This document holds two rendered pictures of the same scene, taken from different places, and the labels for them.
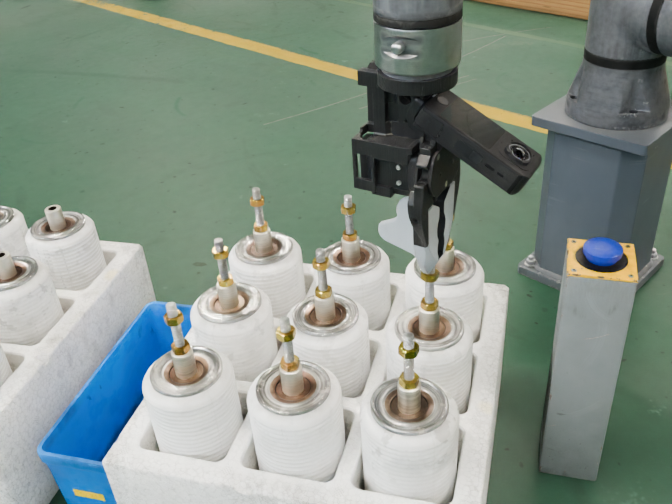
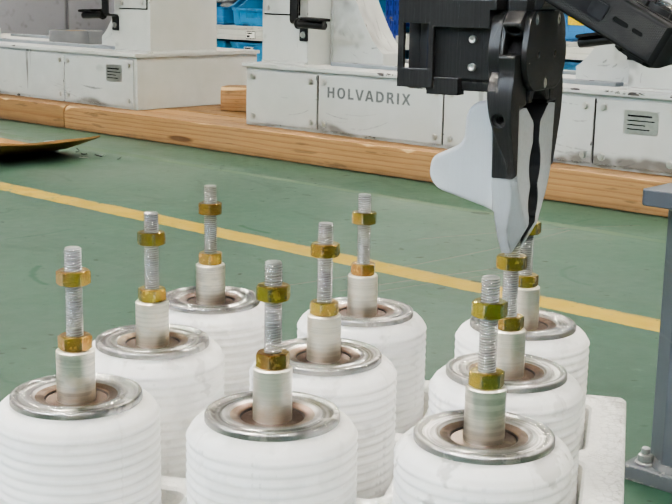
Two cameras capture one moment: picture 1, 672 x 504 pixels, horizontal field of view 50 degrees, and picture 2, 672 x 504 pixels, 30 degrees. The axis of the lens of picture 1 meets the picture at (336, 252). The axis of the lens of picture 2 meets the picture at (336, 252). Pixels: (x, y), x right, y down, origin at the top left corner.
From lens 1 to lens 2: 0.31 m
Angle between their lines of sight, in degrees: 22
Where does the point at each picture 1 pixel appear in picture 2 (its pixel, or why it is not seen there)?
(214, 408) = (123, 452)
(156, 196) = not seen: outside the picture
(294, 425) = (276, 456)
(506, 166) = (647, 15)
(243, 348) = (172, 410)
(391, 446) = (456, 482)
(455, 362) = (555, 417)
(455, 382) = not seen: hidden behind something
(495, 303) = (606, 413)
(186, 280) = not seen: hidden behind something
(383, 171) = (447, 52)
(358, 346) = (380, 405)
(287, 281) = (248, 350)
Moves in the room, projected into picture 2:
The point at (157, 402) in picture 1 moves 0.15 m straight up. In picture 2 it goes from (21, 428) to (11, 156)
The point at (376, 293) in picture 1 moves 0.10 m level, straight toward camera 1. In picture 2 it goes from (404, 368) to (414, 415)
